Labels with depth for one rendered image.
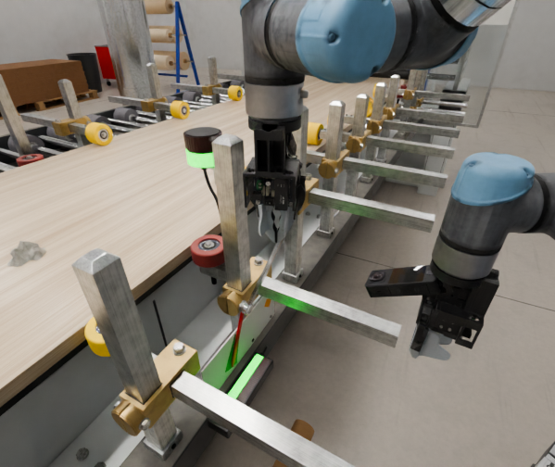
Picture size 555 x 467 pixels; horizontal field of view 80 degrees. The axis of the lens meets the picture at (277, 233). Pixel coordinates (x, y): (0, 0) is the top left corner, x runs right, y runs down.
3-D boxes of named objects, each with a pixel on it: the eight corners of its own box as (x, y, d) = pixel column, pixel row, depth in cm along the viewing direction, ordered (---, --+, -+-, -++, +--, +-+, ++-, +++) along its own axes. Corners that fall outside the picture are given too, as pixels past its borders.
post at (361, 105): (351, 219, 136) (370, 94, 109) (348, 222, 133) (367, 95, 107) (344, 216, 137) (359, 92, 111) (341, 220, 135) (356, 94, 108)
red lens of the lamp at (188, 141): (230, 144, 55) (229, 130, 53) (207, 155, 50) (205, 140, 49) (201, 138, 57) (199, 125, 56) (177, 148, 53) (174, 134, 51)
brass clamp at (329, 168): (349, 165, 106) (351, 150, 103) (334, 181, 96) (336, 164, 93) (332, 162, 108) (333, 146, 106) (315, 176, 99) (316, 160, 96)
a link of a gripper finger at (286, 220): (271, 258, 53) (271, 208, 48) (277, 237, 58) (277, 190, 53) (291, 259, 53) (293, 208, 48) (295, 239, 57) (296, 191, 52)
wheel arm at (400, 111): (462, 121, 147) (464, 114, 145) (462, 122, 145) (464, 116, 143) (380, 111, 161) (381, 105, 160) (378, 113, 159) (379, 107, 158)
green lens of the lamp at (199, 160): (231, 157, 56) (230, 145, 55) (208, 170, 52) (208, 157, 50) (203, 152, 58) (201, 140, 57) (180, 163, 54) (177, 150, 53)
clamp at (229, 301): (272, 280, 75) (271, 262, 72) (238, 320, 65) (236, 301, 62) (251, 271, 77) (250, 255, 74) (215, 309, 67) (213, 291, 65)
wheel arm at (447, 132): (458, 136, 129) (461, 127, 127) (458, 139, 126) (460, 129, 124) (336, 119, 149) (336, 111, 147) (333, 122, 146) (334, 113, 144)
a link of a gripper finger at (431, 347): (440, 382, 55) (457, 346, 50) (403, 366, 57) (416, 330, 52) (442, 367, 57) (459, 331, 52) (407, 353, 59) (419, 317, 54)
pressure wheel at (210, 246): (238, 278, 79) (234, 238, 73) (217, 299, 73) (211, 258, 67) (211, 268, 82) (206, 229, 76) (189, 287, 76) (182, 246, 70)
